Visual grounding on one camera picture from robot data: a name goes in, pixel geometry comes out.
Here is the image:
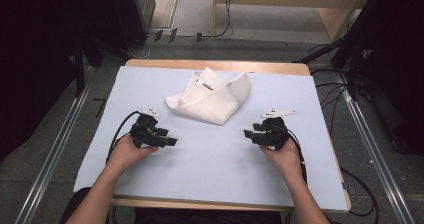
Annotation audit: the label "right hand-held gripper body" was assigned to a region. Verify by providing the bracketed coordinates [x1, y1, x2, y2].
[260, 108, 297, 151]

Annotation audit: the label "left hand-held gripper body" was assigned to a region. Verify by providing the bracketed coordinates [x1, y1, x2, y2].
[129, 107, 161, 149]

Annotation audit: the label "white mesh laundry bag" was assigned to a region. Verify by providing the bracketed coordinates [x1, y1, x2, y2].
[164, 67, 253, 126]

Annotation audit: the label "person's right hand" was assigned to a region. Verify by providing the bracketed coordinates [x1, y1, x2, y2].
[259, 137, 303, 182]

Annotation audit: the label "person's left hand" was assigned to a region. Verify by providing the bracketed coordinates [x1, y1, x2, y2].
[107, 135, 159, 176]

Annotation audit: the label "light blue table mat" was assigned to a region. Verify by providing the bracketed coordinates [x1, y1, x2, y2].
[73, 66, 350, 212]

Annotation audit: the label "wooden table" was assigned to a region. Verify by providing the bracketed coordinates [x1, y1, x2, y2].
[109, 58, 352, 215]

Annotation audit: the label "black metal stand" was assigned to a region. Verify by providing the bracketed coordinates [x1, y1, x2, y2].
[293, 33, 368, 102]
[73, 38, 103, 98]

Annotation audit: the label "black power plugs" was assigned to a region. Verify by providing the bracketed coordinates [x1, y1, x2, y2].
[153, 28, 204, 44]

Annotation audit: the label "dark cabinet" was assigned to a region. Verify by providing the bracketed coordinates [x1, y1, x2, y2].
[131, 0, 157, 43]

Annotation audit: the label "black curtain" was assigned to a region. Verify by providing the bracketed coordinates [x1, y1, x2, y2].
[333, 0, 424, 157]
[0, 0, 148, 162]

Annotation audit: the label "light wooden shelf unit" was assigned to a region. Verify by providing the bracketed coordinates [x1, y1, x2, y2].
[211, 0, 372, 42]

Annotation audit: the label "left hand-held gripper black cable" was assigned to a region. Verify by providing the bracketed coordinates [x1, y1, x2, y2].
[105, 109, 141, 165]

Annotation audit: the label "hand-held gripper black cable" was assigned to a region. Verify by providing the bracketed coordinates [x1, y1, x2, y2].
[285, 127, 308, 186]
[105, 109, 141, 165]

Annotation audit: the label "right hand-held gripper black cable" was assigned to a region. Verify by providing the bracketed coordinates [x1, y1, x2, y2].
[285, 127, 308, 186]

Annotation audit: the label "white floor cable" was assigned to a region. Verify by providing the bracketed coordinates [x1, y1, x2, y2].
[126, 33, 158, 60]

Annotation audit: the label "metal floor rail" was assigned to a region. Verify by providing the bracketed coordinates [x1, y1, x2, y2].
[14, 67, 96, 224]
[334, 71, 416, 224]

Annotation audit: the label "black floor cables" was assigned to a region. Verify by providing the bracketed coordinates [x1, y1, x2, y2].
[308, 43, 381, 224]

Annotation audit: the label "black hanging cable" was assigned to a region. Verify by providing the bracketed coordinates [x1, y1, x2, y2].
[181, 0, 234, 39]

